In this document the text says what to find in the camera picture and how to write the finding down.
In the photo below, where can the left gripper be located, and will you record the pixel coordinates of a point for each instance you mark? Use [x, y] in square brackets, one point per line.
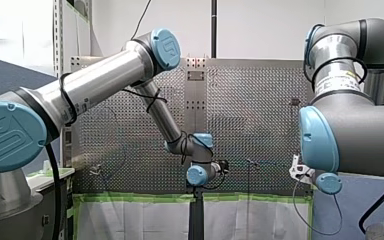
[224, 165]

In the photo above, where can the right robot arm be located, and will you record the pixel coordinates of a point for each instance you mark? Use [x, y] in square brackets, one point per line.
[353, 133]

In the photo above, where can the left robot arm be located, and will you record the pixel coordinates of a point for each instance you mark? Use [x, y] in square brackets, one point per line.
[106, 75]

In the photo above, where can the connector holder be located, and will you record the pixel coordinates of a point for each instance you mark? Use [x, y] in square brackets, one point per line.
[295, 101]

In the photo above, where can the grey board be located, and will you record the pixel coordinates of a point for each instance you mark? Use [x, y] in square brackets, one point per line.
[350, 213]

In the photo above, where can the black pole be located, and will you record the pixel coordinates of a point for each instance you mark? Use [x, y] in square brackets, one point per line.
[214, 30]

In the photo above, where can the metal shelf rack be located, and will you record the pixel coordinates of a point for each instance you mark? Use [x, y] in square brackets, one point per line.
[58, 36]

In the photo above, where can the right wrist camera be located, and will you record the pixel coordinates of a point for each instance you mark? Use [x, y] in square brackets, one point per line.
[299, 170]

